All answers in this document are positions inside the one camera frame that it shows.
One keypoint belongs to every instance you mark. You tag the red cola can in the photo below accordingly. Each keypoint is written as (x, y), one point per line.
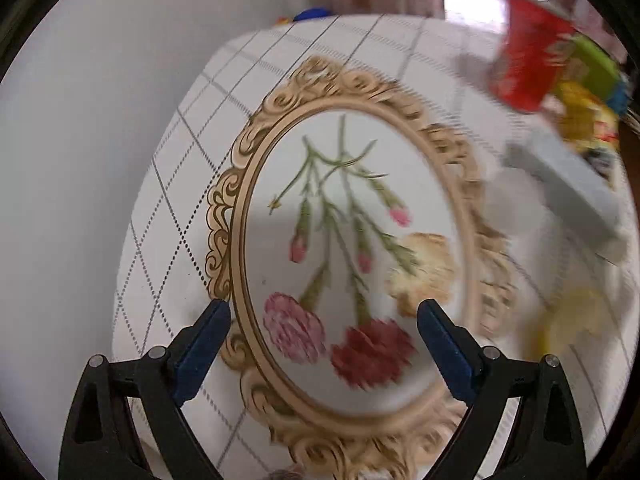
(538, 42)

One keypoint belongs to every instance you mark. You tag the grey white long box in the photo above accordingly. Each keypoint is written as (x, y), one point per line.
(574, 192)

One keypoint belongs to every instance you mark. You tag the yellow snack bag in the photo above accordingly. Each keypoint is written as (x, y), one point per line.
(589, 127)

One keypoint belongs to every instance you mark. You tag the blue yellow toy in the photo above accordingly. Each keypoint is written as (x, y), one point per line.
(305, 15)

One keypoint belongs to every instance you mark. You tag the green tissue box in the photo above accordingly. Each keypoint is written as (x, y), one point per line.
(592, 68)

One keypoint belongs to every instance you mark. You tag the floral white tablecloth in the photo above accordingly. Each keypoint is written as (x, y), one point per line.
(323, 178)

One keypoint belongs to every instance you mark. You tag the yellow wrapper with bread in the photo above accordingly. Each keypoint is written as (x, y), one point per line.
(580, 315)

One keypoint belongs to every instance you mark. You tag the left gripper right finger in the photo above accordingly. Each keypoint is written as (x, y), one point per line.
(545, 441)

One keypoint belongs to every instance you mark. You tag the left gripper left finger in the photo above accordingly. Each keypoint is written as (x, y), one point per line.
(100, 441)

